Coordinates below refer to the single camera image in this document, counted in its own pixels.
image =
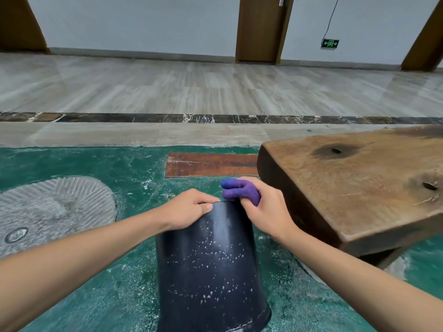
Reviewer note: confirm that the green exit sign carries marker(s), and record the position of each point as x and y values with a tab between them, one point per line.
330	43

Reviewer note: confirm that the grey round ribbed disc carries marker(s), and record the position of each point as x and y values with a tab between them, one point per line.
62	207

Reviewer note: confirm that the thick brown wooden bench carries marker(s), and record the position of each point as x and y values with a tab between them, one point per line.
367	183

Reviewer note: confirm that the person's right forearm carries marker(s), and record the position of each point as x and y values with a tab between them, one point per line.
353	283

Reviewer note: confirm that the person's right hand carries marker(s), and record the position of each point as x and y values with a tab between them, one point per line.
271	210

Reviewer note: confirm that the person's right thumb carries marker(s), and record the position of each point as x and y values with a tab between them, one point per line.
247	208

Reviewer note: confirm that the black speckled bucket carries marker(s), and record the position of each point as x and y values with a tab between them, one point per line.
211	269

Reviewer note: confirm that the person's left forearm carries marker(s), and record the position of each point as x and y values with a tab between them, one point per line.
79	259

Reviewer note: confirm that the brown wooden door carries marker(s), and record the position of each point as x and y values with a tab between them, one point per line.
19	24
427	41
258	27

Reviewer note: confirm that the round metal cap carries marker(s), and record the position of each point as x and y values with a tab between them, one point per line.
16	235

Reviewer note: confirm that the reddish wooden plank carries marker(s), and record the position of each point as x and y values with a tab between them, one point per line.
211	165

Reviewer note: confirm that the person's left thumb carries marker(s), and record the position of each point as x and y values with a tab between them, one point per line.
206	208

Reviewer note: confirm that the green floor mat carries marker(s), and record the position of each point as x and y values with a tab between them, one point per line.
135	169

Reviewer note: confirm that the person's left hand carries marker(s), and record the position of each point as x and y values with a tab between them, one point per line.
181	210

